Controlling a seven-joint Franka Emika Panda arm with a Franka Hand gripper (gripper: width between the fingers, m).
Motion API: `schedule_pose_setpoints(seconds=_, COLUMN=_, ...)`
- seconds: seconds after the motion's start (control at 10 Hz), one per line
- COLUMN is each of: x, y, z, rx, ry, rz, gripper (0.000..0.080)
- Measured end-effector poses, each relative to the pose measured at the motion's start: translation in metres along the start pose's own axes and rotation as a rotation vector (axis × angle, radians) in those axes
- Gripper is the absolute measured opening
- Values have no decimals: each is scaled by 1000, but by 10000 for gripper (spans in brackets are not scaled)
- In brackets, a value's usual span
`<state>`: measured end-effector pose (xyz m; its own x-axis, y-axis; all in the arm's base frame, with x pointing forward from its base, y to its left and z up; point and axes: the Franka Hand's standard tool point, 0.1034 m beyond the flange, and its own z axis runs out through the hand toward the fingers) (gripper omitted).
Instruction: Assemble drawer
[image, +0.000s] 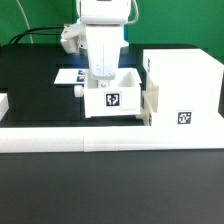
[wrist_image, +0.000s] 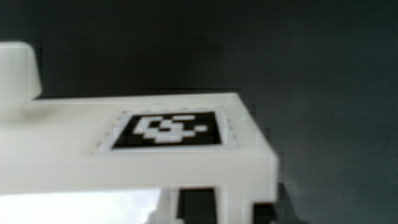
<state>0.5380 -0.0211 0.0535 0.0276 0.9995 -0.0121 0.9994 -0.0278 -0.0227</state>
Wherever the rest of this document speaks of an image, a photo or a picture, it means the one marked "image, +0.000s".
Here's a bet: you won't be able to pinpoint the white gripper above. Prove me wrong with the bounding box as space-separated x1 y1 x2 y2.
86 25 123 88

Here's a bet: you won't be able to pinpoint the white drawer tray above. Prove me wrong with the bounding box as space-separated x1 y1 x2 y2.
136 77 159 126
74 68 141 118

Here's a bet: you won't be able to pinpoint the white drawer cabinet box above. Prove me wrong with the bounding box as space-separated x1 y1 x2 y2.
143 49 224 127

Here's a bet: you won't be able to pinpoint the white front drawer tray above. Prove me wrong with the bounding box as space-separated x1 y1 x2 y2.
136 77 159 126

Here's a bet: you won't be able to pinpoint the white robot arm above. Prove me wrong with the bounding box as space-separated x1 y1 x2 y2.
60 0 139 88

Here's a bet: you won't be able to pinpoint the marker tag sheet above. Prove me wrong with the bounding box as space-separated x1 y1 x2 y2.
54 69 86 85

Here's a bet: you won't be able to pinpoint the white U-shaped fence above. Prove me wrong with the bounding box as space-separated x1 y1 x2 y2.
0 91 224 154

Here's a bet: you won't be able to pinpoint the thin white cable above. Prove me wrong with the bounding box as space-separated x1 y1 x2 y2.
14 0 34 45

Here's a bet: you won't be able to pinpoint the black cables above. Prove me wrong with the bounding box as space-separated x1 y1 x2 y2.
8 24 68 46

